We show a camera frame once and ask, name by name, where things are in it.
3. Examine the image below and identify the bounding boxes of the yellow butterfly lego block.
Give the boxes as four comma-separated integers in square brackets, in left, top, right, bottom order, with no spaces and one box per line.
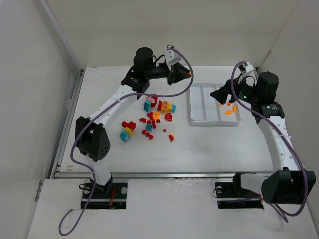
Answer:
[157,100,176,113]

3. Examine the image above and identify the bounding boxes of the red arch lego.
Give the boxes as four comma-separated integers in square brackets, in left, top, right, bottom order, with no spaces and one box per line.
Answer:
[165,112,173,122]

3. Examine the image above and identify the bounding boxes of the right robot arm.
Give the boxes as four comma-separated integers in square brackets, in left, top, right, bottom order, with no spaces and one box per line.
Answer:
[210,72,316,204]

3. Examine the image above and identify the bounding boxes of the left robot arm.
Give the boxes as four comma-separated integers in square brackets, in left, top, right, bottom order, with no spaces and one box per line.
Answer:
[70,45,194,196]

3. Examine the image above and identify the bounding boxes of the orange curved lego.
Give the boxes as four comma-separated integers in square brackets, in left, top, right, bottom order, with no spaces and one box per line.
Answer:
[225,110,233,115]

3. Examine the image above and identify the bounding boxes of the white divided tray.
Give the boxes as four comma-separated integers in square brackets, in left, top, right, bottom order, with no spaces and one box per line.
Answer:
[188,83,241,127]

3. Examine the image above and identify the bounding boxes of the red flower lego block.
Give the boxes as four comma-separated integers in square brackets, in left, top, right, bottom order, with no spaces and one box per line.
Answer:
[148,94,158,108]

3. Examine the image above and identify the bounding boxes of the teal long lego brick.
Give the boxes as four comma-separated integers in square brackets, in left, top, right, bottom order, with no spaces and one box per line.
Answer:
[143,100,152,112]

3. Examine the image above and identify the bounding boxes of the yellow arch lego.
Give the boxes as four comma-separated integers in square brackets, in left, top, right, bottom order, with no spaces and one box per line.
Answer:
[152,112,161,120]

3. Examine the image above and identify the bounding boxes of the small teal lego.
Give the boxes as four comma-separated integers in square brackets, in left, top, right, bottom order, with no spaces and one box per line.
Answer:
[146,124,153,132]

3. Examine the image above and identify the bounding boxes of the red stepped lego block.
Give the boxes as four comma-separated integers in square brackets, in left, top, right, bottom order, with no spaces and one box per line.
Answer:
[121,121,136,132]

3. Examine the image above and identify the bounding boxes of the red lego brick pair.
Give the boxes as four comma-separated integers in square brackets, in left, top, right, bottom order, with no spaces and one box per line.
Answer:
[145,132,154,140]

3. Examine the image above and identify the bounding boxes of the teal yellow lego stack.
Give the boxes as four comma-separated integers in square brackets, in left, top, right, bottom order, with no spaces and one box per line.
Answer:
[120,127,133,142]

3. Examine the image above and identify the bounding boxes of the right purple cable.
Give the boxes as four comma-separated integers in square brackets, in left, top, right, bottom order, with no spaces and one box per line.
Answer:
[230,61,309,224]

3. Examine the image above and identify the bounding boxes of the purple cable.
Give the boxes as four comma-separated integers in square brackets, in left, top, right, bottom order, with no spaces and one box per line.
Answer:
[230,61,309,224]
[58,45,194,236]

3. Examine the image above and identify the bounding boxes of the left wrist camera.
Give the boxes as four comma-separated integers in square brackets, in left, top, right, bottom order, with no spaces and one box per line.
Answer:
[164,49,181,65]

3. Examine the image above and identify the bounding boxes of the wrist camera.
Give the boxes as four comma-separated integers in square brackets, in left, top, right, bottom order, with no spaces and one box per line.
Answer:
[164,49,181,65]
[238,62,256,82]

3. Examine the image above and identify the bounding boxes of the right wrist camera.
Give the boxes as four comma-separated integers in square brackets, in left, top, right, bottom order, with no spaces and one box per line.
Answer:
[238,62,256,82]

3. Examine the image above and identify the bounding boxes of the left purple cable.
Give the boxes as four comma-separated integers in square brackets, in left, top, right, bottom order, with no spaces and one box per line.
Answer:
[58,45,194,236]

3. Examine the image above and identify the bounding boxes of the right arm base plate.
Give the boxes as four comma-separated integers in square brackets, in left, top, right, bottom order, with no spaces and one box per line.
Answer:
[213,181,264,209]

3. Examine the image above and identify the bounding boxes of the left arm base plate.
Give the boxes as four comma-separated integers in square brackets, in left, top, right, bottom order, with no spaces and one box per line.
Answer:
[79,182,128,210]

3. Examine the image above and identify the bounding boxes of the aluminium rail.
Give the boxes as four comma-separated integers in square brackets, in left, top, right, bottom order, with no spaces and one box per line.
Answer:
[51,172,235,179]

